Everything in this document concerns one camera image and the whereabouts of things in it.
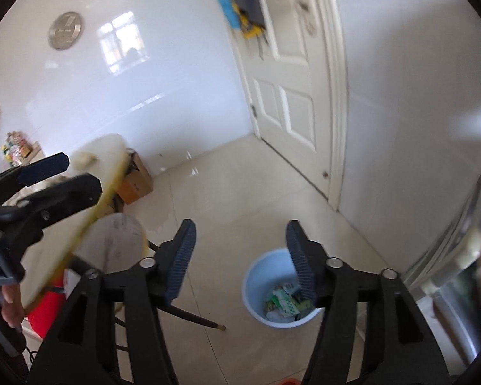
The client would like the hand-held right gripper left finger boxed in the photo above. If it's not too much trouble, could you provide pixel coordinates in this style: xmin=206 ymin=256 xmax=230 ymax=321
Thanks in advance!
xmin=26 ymin=219 xmax=197 ymax=385

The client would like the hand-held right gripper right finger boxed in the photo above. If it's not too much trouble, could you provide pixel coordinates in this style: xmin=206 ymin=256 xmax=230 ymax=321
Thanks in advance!
xmin=285 ymin=219 xmax=452 ymax=385

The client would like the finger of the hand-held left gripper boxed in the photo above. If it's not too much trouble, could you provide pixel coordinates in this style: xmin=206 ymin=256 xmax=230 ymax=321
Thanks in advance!
xmin=0 ymin=152 xmax=70 ymax=205
xmin=6 ymin=173 xmax=103 ymax=247

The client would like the green snack packet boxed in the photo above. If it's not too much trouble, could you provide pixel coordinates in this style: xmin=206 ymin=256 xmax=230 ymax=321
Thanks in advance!
xmin=266 ymin=283 xmax=302 ymax=317

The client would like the blue plastic bin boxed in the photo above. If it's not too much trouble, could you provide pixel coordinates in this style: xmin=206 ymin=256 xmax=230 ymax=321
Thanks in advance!
xmin=242 ymin=249 xmax=325 ymax=328

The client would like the white tissue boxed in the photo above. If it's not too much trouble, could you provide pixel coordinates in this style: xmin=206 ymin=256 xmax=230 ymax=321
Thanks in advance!
xmin=265 ymin=309 xmax=296 ymax=324

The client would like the person's left hand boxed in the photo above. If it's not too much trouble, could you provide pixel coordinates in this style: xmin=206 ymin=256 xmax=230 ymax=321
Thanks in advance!
xmin=2 ymin=284 xmax=25 ymax=329

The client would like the cream kitchen counter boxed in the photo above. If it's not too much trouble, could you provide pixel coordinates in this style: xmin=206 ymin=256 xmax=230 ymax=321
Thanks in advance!
xmin=24 ymin=140 xmax=45 ymax=163

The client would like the brown sauce bottle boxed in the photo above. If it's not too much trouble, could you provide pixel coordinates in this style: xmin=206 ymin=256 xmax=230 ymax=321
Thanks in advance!
xmin=13 ymin=131 xmax=28 ymax=157

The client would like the round marble table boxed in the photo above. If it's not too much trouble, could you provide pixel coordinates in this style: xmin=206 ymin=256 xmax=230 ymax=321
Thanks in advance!
xmin=0 ymin=134 xmax=227 ymax=332

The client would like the brown cardboard box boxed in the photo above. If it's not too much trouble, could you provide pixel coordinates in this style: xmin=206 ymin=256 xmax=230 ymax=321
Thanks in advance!
xmin=116 ymin=151 xmax=154 ymax=205

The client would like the red stool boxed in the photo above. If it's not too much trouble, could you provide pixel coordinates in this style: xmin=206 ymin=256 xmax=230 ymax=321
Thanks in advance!
xmin=26 ymin=284 xmax=70 ymax=338

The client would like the white door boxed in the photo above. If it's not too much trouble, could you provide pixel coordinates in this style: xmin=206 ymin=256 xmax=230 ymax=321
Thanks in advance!
xmin=228 ymin=0 xmax=350 ymax=212

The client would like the grey apron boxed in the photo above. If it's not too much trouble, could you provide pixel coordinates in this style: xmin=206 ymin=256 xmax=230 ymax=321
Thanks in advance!
xmin=218 ymin=0 xmax=269 ymax=41

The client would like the round silver wall clock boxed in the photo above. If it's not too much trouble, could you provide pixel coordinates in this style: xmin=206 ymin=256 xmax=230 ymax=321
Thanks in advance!
xmin=48 ymin=11 xmax=85 ymax=51

